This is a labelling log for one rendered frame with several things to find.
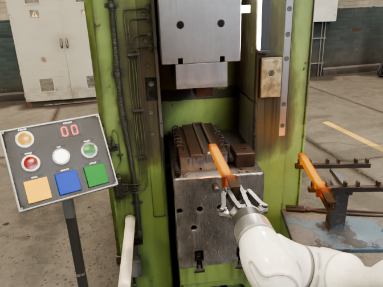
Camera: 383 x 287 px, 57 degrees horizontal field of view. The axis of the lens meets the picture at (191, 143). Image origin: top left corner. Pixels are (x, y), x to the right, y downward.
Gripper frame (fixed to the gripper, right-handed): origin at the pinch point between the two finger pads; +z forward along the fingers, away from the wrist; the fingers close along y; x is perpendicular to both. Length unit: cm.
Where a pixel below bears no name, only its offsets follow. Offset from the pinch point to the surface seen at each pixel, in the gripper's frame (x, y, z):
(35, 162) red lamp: 2, -63, 25
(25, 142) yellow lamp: 9, -65, 28
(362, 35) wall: -31, 465, 707
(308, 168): -13, 39, 34
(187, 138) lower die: -8, -7, 64
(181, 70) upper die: 27, -10, 44
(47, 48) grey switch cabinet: -13, -197, 558
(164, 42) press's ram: 37, -15, 45
